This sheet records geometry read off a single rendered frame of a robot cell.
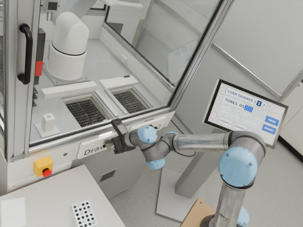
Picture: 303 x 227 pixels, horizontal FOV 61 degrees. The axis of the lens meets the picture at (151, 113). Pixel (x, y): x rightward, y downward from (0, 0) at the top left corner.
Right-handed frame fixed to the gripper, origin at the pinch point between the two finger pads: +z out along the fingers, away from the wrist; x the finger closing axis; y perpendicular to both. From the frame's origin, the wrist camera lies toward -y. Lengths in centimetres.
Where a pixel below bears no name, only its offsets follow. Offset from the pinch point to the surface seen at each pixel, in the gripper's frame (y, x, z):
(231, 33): -60, 171, 5
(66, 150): -2.0, -21.1, 2.3
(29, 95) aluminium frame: -24, -40, -29
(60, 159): 1.4, -23.7, 7.1
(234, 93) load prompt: -3, 86, -27
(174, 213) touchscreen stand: 78, 71, 53
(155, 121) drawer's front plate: -1.4, 36.0, 0.0
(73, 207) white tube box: 23.1, -27.7, -1.8
